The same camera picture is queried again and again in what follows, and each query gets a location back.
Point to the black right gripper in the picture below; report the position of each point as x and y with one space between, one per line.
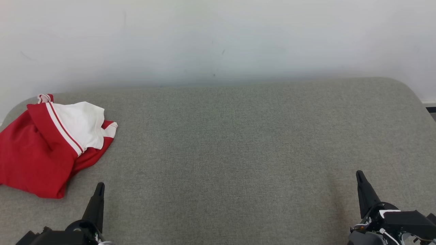
366 236

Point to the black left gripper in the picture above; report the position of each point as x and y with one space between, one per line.
78 234

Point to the red white basketball jersey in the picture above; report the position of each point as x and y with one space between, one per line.
30 153

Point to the black baseboard strip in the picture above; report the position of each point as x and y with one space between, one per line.
432 109

